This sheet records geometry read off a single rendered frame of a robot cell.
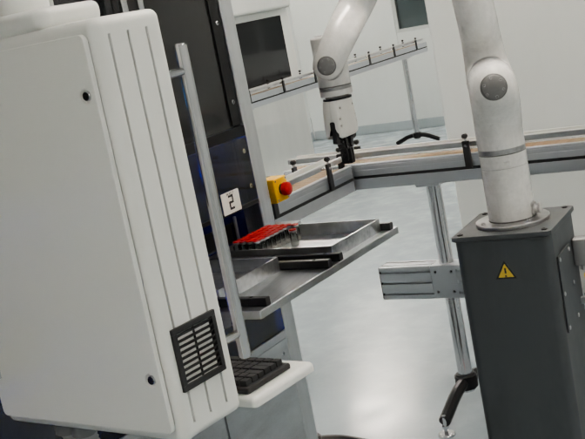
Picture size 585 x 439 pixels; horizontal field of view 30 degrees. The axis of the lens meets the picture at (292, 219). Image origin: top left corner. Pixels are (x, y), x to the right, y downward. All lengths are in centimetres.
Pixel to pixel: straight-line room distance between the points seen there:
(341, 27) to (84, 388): 114
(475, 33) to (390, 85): 896
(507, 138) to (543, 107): 138
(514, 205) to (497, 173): 9
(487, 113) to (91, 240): 118
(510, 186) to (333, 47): 57
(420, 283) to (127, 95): 216
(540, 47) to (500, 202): 140
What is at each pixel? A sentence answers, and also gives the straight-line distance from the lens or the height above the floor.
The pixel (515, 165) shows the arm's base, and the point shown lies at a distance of 280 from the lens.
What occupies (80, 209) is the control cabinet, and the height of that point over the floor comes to 124.
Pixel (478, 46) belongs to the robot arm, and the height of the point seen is 132.
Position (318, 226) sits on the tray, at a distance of 302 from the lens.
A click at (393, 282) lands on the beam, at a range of 390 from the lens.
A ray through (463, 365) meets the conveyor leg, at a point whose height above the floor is 18.
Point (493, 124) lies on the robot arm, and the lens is 276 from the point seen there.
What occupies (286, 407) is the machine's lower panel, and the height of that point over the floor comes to 39.
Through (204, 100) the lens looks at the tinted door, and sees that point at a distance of 296.
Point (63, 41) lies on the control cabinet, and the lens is 187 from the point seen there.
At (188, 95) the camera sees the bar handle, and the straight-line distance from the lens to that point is 199.
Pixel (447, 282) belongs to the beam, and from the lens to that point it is 380.
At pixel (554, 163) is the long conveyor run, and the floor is 87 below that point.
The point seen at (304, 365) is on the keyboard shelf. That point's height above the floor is 80.
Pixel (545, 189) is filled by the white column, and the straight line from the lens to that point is 422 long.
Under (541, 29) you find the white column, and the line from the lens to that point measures 412.
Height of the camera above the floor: 151
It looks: 11 degrees down
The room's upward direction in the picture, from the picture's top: 11 degrees counter-clockwise
